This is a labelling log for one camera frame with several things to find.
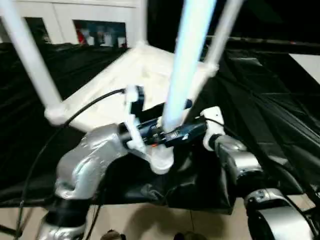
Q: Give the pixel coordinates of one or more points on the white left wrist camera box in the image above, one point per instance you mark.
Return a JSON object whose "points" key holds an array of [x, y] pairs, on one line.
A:
{"points": [[134, 110]]}

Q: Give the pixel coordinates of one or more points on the black mat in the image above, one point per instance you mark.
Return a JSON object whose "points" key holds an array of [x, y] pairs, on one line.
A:
{"points": [[270, 110]]}

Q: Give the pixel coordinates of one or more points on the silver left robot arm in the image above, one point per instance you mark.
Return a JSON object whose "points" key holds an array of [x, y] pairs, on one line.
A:
{"points": [[80, 170]]}

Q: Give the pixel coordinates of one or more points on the black furniture with gold label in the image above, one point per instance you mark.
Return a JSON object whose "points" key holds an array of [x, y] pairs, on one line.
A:
{"points": [[280, 20]]}

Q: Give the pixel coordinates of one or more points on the white cabinet with glass doors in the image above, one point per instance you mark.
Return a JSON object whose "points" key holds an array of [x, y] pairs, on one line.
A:
{"points": [[75, 20]]}

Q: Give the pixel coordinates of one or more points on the white plastic table top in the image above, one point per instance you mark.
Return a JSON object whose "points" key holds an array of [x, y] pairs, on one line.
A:
{"points": [[130, 80]]}

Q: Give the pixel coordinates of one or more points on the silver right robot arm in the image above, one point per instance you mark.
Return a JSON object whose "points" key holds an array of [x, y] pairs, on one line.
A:
{"points": [[255, 185]]}

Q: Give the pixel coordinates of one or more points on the white plastic table leg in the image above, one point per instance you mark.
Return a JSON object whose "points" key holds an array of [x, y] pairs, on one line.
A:
{"points": [[30, 55], [225, 30], [141, 22], [187, 60]]}

